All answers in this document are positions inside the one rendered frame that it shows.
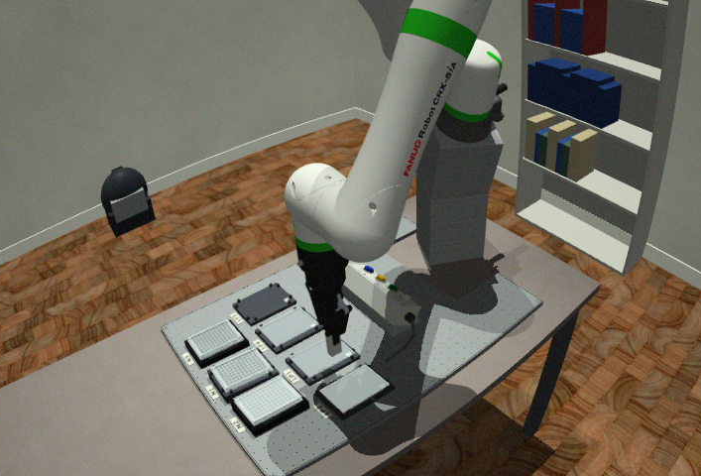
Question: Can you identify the grey button panel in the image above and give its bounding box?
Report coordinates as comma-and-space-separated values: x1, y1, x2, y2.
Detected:
341, 264, 421, 362

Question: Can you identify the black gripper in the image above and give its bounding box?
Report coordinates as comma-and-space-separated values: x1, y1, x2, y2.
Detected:
305, 269, 353, 357

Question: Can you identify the white deck label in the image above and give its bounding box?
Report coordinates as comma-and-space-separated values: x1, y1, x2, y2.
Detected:
229, 417, 246, 433
205, 385, 219, 400
230, 312, 244, 324
283, 369, 300, 383
313, 403, 332, 419
182, 352, 194, 366
253, 339, 269, 353

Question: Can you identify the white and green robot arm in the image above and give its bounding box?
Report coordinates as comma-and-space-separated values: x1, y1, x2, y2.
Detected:
285, 0, 508, 277

